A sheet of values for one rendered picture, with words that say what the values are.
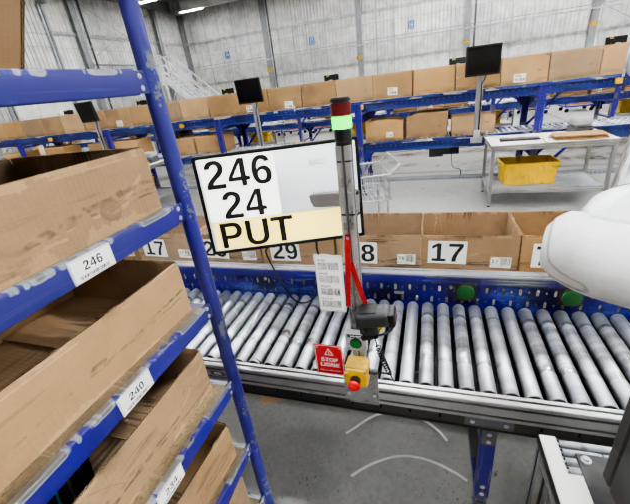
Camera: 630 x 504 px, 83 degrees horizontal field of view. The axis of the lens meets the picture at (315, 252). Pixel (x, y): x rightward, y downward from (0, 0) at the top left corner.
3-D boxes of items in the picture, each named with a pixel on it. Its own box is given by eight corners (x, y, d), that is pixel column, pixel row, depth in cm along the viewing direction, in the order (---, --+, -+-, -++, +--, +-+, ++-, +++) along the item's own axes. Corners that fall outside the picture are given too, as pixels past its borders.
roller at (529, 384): (525, 410, 112) (527, 398, 110) (499, 313, 157) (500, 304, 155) (543, 412, 111) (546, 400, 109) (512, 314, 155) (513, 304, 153)
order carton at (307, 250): (263, 264, 188) (257, 234, 181) (283, 241, 213) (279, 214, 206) (336, 266, 176) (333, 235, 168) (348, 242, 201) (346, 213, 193)
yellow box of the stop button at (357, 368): (344, 389, 115) (342, 373, 112) (349, 370, 122) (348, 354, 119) (390, 396, 110) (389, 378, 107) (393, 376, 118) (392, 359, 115)
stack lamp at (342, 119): (330, 130, 88) (327, 104, 86) (334, 127, 93) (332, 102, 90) (350, 128, 87) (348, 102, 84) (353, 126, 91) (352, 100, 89)
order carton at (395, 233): (337, 266, 175) (334, 234, 168) (349, 242, 201) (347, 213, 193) (421, 269, 163) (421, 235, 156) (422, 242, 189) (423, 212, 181)
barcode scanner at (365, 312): (399, 343, 104) (393, 313, 100) (359, 344, 108) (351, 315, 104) (400, 329, 109) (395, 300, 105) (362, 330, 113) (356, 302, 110)
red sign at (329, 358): (317, 372, 125) (313, 343, 120) (318, 371, 126) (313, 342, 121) (362, 378, 120) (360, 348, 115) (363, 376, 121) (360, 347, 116)
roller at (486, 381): (480, 404, 116) (481, 392, 114) (467, 311, 161) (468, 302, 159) (497, 406, 115) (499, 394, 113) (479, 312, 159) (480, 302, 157)
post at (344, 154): (345, 401, 128) (318, 148, 91) (348, 390, 132) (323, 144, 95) (379, 406, 124) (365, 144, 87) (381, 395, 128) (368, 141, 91)
